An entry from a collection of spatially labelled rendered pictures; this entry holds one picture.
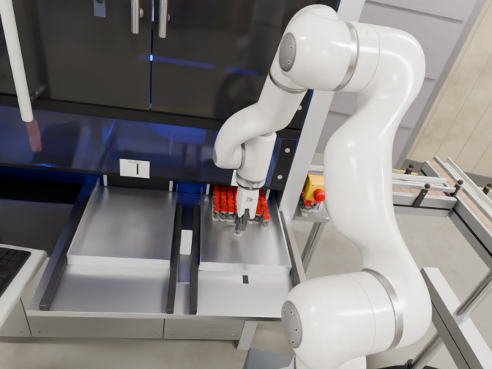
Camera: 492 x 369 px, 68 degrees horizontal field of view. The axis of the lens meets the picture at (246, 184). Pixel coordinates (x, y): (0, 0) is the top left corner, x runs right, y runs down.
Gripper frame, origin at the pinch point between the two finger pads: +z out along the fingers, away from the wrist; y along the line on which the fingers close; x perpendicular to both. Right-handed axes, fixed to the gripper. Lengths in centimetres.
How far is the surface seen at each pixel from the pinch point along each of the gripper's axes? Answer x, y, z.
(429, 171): -90, 45, 3
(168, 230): 21.5, 0.2, 5.7
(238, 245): 0.1, -4.5, 5.7
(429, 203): -78, 22, 3
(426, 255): -156, 83, 94
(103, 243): 38.7, -6.7, 5.7
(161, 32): 26, 5, -50
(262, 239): -7.9, -1.0, 5.7
